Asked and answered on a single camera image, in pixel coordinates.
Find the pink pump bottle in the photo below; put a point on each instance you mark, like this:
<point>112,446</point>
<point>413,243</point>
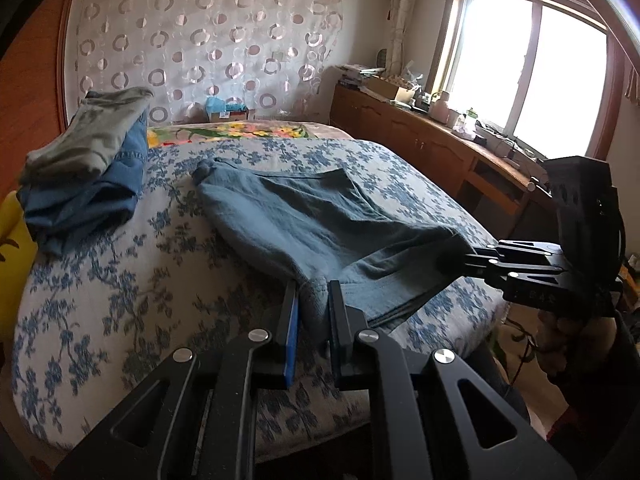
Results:
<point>442,109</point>

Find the green-capped bottle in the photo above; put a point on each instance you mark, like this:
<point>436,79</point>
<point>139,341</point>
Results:
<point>470,121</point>

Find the open cardboard box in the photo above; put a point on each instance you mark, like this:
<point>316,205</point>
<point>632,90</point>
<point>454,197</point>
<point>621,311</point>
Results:
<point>390,89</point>

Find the person's right hand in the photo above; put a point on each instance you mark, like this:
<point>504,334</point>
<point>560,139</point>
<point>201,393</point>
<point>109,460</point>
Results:
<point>575,342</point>

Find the blue denim jeans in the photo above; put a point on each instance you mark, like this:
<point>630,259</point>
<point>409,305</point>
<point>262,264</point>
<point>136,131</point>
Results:
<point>100,195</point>

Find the wooden-framed window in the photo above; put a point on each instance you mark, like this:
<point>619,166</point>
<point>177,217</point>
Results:
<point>525,70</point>

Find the blue floral bed cover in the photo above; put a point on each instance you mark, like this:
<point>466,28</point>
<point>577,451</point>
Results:
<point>125,285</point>

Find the light blue plastic packet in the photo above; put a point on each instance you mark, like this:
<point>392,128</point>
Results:
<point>220,105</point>

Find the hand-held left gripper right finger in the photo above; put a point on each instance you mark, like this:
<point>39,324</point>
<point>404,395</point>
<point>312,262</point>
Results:
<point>336,340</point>

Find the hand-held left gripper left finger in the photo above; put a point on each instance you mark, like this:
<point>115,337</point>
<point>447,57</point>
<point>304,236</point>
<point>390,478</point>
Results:
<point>289,340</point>

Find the small cardboard box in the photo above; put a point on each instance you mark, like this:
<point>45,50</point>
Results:
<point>235,115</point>

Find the teal pants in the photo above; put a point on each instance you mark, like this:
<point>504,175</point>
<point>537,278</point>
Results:
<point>310,220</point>

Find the grey-green folded pants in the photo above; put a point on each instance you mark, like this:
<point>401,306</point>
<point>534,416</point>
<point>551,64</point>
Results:
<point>85,140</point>

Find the stack of papers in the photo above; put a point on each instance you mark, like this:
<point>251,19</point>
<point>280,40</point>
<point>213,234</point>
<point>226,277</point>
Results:
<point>357,75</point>

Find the patterned window curtain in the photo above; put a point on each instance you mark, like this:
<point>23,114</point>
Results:
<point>402,20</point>

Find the yellow plush toy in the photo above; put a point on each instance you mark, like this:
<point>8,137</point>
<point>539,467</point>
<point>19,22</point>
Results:
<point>15,240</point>

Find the wooden low cabinet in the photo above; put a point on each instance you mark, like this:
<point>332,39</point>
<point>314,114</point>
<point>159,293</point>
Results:
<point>400,130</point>

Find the white round knob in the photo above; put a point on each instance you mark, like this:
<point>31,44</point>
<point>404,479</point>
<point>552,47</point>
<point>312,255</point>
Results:
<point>533,185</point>

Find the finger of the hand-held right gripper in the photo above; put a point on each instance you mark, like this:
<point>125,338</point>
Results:
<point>480,266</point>
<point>515,249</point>

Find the colourful flower blanket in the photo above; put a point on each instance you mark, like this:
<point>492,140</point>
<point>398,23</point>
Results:
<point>240,131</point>

